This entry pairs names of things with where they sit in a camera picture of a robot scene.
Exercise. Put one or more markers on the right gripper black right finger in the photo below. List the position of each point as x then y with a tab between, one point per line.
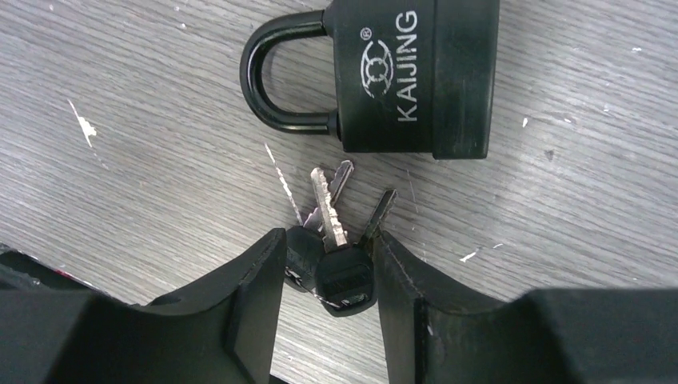
438	330

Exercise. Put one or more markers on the black-headed key bunch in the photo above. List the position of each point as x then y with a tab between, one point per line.
322	261

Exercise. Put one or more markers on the black Kaijing padlock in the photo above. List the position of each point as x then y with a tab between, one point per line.
410	76

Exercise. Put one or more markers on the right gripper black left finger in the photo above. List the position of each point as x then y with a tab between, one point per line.
219	328

